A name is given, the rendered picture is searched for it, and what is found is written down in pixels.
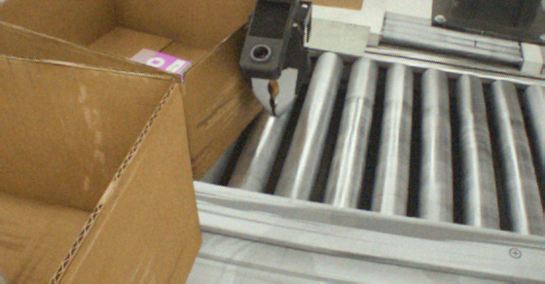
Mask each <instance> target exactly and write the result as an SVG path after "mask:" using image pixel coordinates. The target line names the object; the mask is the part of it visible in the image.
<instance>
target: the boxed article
mask: <svg viewBox="0 0 545 284"><path fill-rule="evenodd" d="M131 59H134V60H137V61H139V62H142V63H146V64H149V65H152V66H155V67H158V68H162V69H163V70H166V71H169V72H176V73H179V74H182V75H183V74H184V72H185V71H186V70H187V69H189V68H190V67H191V62H190V61H187V60H184V59H181V58H177V57H175V56H172V55H165V54H162V53H157V52H153V51H150V50H147V49H143V50H141V51H140V52H138V53H137V54H135V55H134V56H132V57H131Z"/></svg>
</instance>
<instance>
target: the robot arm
mask: <svg viewBox="0 0 545 284"><path fill-rule="evenodd" d="M304 5H307V6H308V7H307V8H306V7H303V6H304ZM249 19H250V21H249V22H250V23H249V24H247V25H246V26H245V28H244V32H245V33H246V34H247V35H246V39H241V40H240V41H239V47H240V51H239V67H240V70H241V72H242V74H243V76H244V79H245V81H246V83H247V84H248V86H249V88H250V89H253V91H254V93H255V95H256V97H257V98H258V100H259V102H260V104H261V105H262V106H263V108H264V109H265V110H266V111H267V112H268V113H269V115H270V116H271V117H278V118H279V117H280V116H281V115H283V114H284V113H285V112H286V111H287V110H288V108H289V107H290V105H291V104H292V102H293V101H294V98H295V96H296V95H297V93H298V92H299V90H300V88H301V86H302V85H303V83H304V82H305V81H306V80H307V77H308V75H309V70H310V65H311V58H309V47H306V46H304V44H305V35H306V32H305V30H306V28H307V39H306V43H308V42H309V38H310V35H311V19H312V2H311V1H303V0H256V4H255V7H254V10H252V12H251V14H250V15H249ZM271 81H276V83H277V84H278V85H279V91H278V93H277V94H276V96H275V98H276V99H277V104H275V107H274V102H273V97H272V94H273V88H272V86H271Z"/></svg>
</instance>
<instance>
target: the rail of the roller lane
mask: <svg viewBox="0 0 545 284"><path fill-rule="evenodd" d="M325 53H329V52H324V51H323V50H318V49H309V58H311V65H310V70H309V75H308V77H307V80H306V81H305V82H304V84H310V81H311V78H312V75H313V72H314V69H315V66H316V63H317V60H318V59H319V58H320V57H321V56H322V55H323V54H325ZM334 54H336V55H338V56H339V57H340V58H341V60H342V61H343V64H344V68H343V72H342V76H341V79H340V83H339V89H346V90H347V88H348V86H347V83H348V79H349V74H350V70H351V65H352V63H353V62H354V61H355V60H356V59H358V58H360V57H369V58H371V59H372V60H373V61H374V62H375V63H376V64H377V65H378V68H379V74H378V79H377V86H376V94H381V95H384V87H385V79H386V72H387V70H388V68H389V67H390V66H391V65H393V64H394V63H398V62H401V63H405V64H407V65H409V66H410V67H411V68H412V70H413V72H414V81H413V99H414V100H416V101H421V82H420V78H421V76H422V74H423V73H424V72H425V71H427V70H428V69H430V68H438V69H441V70H442V71H443V72H444V73H445V74H446V75H447V78H448V94H449V101H450V106H456V93H455V81H456V80H457V79H458V78H459V77H461V76H463V75H464V74H473V75H476V76H477V77H479V78H480V81H481V84H482V90H483V97H484V101H485V108H486V111H490V112H491V104H490V96H489V88H490V86H491V84H492V83H494V81H496V80H498V81H499V80H507V81H510V82H511V83H513V85H514V87H515V89H516V92H517V95H518V99H519V103H520V107H521V111H522V117H527V113H526V109H525V106H524V102H523V93H524V92H525V91H526V89H527V88H529V87H530V86H533V85H542V86H544V87H545V75H539V74H532V73H525V72H521V71H518V70H511V69H504V68H497V67H490V66H483V65H478V64H476V63H468V62H460V61H453V60H445V59H442V58H438V57H431V56H423V55H415V54H408V53H400V52H393V51H384V50H377V49H372V48H369V47H366V49H365V52H364V54H363V56H356V55H349V54H342V53H334Z"/></svg>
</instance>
